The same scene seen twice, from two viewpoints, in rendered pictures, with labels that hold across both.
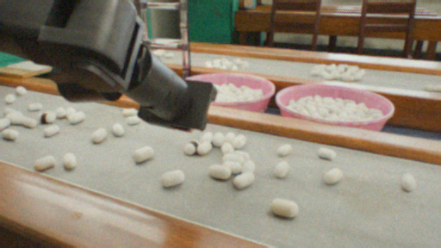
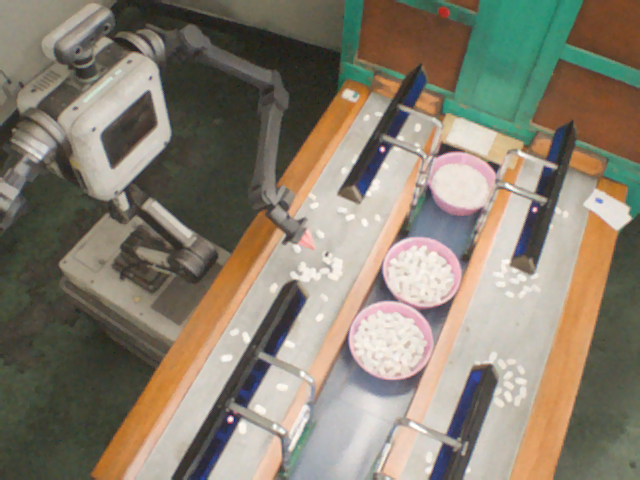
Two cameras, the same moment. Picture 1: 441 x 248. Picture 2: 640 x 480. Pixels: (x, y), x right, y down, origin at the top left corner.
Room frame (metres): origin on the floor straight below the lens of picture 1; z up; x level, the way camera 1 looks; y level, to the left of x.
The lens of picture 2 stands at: (0.46, -1.10, 2.64)
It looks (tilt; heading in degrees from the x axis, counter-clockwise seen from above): 57 degrees down; 87
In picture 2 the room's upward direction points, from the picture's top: 5 degrees clockwise
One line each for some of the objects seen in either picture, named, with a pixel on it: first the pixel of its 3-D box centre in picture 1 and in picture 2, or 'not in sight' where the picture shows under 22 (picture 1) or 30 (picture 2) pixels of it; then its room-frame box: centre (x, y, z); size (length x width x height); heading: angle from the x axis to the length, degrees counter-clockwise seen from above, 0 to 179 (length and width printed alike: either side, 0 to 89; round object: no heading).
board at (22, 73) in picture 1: (51, 63); (479, 140); (1.14, 0.59, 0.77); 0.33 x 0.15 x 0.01; 155
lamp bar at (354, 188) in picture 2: not in sight; (387, 126); (0.72, 0.36, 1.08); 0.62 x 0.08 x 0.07; 65
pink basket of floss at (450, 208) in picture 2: not in sight; (460, 187); (1.04, 0.39, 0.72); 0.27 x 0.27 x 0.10
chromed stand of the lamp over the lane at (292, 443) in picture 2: not in sight; (271, 416); (0.39, -0.56, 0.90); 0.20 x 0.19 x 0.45; 65
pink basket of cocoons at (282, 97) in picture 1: (330, 118); (389, 344); (0.75, -0.26, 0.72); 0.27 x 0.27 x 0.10
